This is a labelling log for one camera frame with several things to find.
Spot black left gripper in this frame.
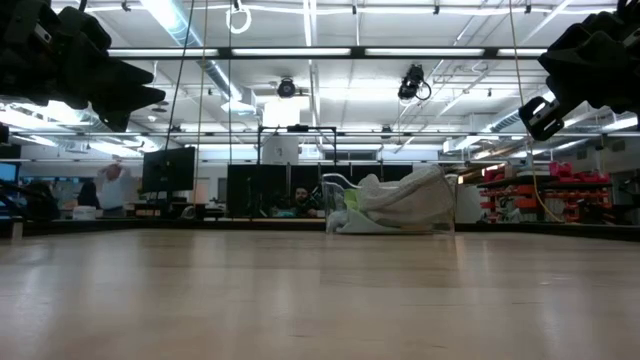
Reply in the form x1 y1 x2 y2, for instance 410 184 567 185
0 0 167 134

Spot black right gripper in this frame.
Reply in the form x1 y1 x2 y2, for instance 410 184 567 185
518 0 640 142

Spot grey microfiber towel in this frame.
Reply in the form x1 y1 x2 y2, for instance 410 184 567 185
357 164 456 229

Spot clear plastic bin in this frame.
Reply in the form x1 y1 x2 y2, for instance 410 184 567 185
321 172 460 236

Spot green microfiber towel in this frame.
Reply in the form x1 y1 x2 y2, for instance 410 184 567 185
343 188 374 224

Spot black monitor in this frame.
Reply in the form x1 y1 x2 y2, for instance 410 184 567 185
141 146 196 194

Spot person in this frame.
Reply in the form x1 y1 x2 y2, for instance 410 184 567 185
290 186 322 218
22 182 62 221
94 162 135 219
77 179 101 210

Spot red storage bins shelf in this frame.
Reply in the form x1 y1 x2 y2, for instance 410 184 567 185
477 160 614 224

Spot black partition panels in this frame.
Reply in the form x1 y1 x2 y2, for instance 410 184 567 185
227 163 414 219

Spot white box appliance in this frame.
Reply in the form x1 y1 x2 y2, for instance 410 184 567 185
262 135 300 165

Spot black ceiling-mounted device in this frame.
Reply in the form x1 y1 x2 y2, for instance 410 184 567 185
398 63 432 101

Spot black overhead beam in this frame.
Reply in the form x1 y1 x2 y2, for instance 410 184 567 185
107 46 551 61

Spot black hanging cord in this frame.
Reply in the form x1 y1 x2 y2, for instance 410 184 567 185
163 0 197 151

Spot silver ventilation duct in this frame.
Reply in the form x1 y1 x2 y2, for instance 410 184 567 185
0 97 156 151
144 0 257 114
494 89 640 134

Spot yellow hanging cord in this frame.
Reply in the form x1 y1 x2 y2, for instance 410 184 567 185
508 0 566 224

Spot white ceiling cable ring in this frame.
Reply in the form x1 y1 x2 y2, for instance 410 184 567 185
224 2 254 35

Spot black metal table frame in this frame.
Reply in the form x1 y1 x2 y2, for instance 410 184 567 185
0 215 640 244

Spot black metal rack frame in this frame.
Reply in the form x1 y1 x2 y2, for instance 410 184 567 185
257 124 338 166

